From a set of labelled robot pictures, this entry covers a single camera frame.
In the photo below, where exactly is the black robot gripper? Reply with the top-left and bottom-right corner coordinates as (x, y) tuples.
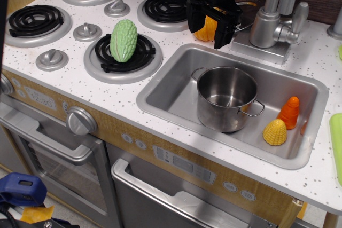
(186, 0), (242, 49)

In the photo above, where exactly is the stainless steel pot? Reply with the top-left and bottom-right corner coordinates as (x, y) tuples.
(191, 66), (266, 133)

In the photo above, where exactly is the silver sink basin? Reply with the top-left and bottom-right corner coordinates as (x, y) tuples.
(137, 44), (329, 169)

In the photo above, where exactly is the orange toy pepper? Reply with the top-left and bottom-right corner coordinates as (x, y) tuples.
(194, 15), (217, 41)

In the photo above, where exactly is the black burner back right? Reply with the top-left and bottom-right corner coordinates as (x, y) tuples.
(137, 0), (188, 33)

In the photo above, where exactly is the silver toy faucet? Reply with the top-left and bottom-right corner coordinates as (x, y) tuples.
(231, 0), (309, 65)

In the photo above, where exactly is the green toy bitter melon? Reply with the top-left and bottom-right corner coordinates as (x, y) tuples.
(110, 19), (138, 63)

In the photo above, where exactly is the silver stove knob centre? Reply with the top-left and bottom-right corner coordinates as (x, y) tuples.
(104, 0), (130, 18)

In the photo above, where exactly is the silver stove knob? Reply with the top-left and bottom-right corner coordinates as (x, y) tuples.
(73, 22), (102, 42)
(36, 49), (68, 72)
(104, 0), (130, 18)

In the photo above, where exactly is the black burner front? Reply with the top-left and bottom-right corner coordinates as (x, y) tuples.
(83, 34), (163, 84)

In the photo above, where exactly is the orange toy carrot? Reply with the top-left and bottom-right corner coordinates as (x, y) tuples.
(277, 96), (300, 130)

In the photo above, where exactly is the silver stove knob middle left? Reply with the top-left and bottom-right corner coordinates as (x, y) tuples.
(73, 22), (102, 42)

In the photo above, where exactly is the yellow toy corn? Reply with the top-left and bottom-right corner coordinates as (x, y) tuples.
(262, 119), (287, 146)

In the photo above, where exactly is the green plastic tray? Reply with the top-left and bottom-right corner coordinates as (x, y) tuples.
(329, 113), (342, 185)

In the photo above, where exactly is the silver stove knob front left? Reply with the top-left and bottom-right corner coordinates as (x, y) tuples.
(36, 49), (68, 72)

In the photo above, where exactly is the silver oven dial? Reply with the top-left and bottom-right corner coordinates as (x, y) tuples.
(66, 106), (97, 136)

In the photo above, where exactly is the black burner far left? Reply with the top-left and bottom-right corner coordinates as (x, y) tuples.
(5, 5), (72, 48)

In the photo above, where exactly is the oven clock display panel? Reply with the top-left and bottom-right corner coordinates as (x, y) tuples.
(24, 86), (57, 111)

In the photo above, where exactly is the silver dishwasher door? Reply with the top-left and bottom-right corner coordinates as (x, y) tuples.
(105, 142), (318, 228)

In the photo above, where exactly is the silver oven door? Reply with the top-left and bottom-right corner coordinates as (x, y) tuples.
(1, 101), (122, 227)

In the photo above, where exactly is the silver dial left edge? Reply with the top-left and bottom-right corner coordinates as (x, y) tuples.
(1, 74), (14, 95)

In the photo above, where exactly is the blue clamp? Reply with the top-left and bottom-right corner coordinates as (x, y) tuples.
(1, 172), (47, 207)

